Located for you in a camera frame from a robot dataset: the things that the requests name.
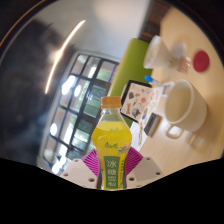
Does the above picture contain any white plastic cup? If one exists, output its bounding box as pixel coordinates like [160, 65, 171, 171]
[142, 34, 174, 70]

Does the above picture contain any blue-capped white tube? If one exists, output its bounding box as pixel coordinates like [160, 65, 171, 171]
[143, 74, 162, 86]

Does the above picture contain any green chair back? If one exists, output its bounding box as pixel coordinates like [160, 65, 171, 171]
[108, 37, 154, 102]

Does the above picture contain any black-framed picture card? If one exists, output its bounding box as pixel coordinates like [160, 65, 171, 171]
[119, 79, 158, 124]

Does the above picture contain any small dark grey box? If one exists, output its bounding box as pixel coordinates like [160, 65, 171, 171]
[143, 112, 163, 138]

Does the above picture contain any white ribbed mug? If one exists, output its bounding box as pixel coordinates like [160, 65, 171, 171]
[164, 78, 209, 140]

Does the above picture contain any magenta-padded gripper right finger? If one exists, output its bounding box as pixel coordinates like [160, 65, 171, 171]
[123, 146, 164, 188]

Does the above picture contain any yellow drink bottle orange cap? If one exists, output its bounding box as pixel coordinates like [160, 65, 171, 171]
[91, 96, 133, 191]

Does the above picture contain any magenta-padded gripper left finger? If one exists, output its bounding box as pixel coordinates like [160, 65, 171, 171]
[59, 148, 101, 189]

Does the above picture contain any black-framed grid window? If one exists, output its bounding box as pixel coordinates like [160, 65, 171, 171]
[42, 50, 120, 168]

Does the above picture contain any flat round red coaster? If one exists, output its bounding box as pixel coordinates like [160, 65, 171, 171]
[192, 49, 211, 73]

